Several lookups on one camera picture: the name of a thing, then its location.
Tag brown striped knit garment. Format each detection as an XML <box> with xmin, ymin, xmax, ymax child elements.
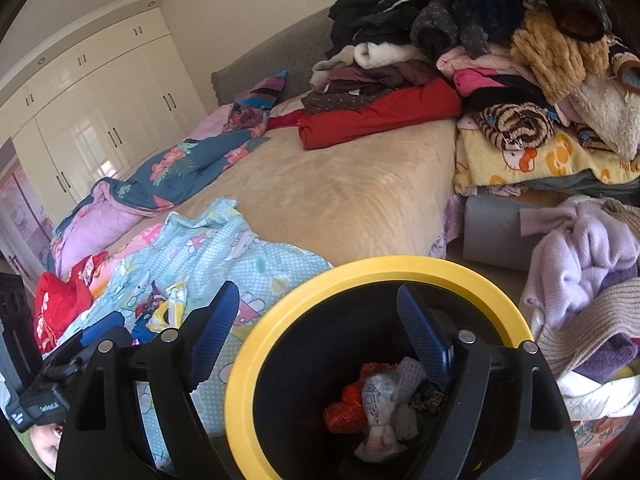
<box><xmin>472</xmin><ymin>102</ymin><xmax>555</xmax><ymax>151</ymax></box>

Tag grey headboard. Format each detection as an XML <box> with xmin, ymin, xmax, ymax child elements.
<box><xmin>210</xmin><ymin>9</ymin><xmax>333</xmax><ymax>105</ymax></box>

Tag yellow cartoon blanket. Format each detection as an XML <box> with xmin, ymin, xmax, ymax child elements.
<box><xmin>454</xmin><ymin>116</ymin><xmax>639</xmax><ymax>195</ymax></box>

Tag cream fleece garment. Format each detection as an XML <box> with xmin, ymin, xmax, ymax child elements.
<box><xmin>568</xmin><ymin>74</ymin><xmax>639</xmax><ymax>162</ymax></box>

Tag lilac sweater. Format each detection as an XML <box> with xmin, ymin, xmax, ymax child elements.
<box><xmin>520</xmin><ymin>197</ymin><xmax>639</xmax><ymax>330</ymax></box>

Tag tan fuzzy garment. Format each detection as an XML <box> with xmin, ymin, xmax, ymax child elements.
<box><xmin>510</xmin><ymin>10</ymin><xmax>610</xmax><ymax>104</ymax></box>

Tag blue wrapper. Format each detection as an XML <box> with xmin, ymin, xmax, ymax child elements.
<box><xmin>79</xmin><ymin>312</ymin><xmax>155</xmax><ymax>348</ymax></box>

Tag light blue cartoon blanket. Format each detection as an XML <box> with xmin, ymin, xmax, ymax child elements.
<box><xmin>61</xmin><ymin>198</ymin><xmax>331</xmax><ymax>438</ymax></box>

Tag patterned laundry basket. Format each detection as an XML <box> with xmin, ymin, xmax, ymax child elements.
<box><xmin>573</xmin><ymin>416</ymin><xmax>631</xmax><ymax>479</ymax></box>

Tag left hand painted nails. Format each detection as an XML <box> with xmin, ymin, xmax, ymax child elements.
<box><xmin>29</xmin><ymin>424</ymin><xmax>63</xmax><ymax>471</ymax></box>

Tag white snack bag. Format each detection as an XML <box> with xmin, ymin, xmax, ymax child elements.
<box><xmin>355</xmin><ymin>358</ymin><xmax>427</xmax><ymax>463</ymax></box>

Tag beige ribbed knit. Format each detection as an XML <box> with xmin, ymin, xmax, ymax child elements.
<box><xmin>535</xmin><ymin>205</ymin><xmax>639</xmax><ymax>377</ymax></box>

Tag striped colourful cloth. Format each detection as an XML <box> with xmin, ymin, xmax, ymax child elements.
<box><xmin>234</xmin><ymin>70</ymin><xmax>288</xmax><ymax>110</ymax></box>

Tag red garment on bed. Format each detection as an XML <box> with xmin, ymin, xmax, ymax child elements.
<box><xmin>267</xmin><ymin>78</ymin><xmax>462</xmax><ymax>151</ymax></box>

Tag white wardrobe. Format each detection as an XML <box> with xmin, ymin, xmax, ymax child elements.
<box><xmin>1</xmin><ymin>10</ymin><xmax>206</xmax><ymax>222</ymax></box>

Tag blue floral pink quilt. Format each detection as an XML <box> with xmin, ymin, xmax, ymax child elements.
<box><xmin>46</xmin><ymin>104</ymin><xmax>270</xmax><ymax>276</ymax></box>

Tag yellow white wrapper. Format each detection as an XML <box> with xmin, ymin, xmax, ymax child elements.
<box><xmin>146</xmin><ymin>283</ymin><xmax>188</xmax><ymax>334</ymax></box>

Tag black clothes pile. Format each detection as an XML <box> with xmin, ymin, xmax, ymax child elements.
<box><xmin>326</xmin><ymin>0</ymin><xmax>612</xmax><ymax>61</ymax></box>

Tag yellow rimmed black trash bin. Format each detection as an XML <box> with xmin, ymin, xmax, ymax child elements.
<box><xmin>224</xmin><ymin>256</ymin><xmax>532</xmax><ymax>479</ymax></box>

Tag beige bed cover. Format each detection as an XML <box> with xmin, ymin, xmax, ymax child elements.
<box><xmin>104</xmin><ymin>116</ymin><xmax>459</xmax><ymax>266</ymax></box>

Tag red plastic bag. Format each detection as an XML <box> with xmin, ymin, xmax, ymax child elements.
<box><xmin>323</xmin><ymin>363</ymin><xmax>395</xmax><ymax>434</ymax></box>

